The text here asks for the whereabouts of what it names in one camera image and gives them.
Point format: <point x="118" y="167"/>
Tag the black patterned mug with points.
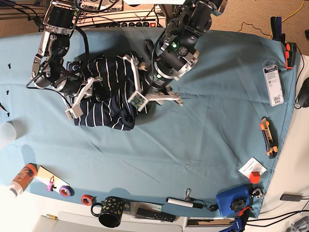
<point x="111" y="211"/>

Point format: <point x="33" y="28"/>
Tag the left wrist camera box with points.
<point x="138" y="100"/>

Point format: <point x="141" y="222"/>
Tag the translucent plastic cup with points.
<point x="7" y="134"/>

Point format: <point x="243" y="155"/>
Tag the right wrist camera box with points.
<point x="73" y="113"/>

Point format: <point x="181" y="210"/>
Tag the black power strip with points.
<point x="126" y="24"/>

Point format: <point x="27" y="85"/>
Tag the black remote control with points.
<point x="155" y="215"/>

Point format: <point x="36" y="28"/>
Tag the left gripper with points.
<point x="160" y="89"/>

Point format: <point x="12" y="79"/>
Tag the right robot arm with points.
<point x="60" y="22"/>

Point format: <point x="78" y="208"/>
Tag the navy white striped t-shirt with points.
<point x="109" y="106"/>

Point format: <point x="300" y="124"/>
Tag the silver carabiner clip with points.
<point x="187" y="194"/>

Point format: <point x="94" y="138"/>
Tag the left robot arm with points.
<point x="173" y="54"/>

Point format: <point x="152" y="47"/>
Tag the blue plastic case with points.
<point x="234" y="200"/>

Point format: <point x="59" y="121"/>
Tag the white black marker pen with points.
<point x="184" y="203"/>

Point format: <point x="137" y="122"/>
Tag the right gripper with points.
<point x="66" y="84"/>

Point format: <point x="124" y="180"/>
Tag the packaged tool blister pack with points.
<point x="273" y="82"/>

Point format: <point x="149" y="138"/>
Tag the red cube block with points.
<point x="254" y="177"/>

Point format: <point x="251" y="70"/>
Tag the wooden board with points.
<point x="44" y="176"/>

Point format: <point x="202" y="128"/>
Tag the red tape roll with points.
<point x="87" y="199"/>

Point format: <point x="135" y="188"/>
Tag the orange black utility knife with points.
<point x="270" y="143"/>

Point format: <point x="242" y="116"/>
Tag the pink small clip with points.
<point x="50" y="187"/>

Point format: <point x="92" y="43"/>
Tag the white paper card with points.
<point x="252" y="166"/>

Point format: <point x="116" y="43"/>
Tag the blue handled clamp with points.
<point x="240" y="222"/>

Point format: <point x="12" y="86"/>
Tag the teal table cloth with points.
<point x="200" y="145"/>

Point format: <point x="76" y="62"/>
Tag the purple tape roll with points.
<point x="65" y="191"/>

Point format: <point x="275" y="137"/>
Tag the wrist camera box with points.
<point x="73" y="113"/>
<point x="138" y="100"/>

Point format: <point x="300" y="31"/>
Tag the orange drink can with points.
<point x="22" y="180"/>

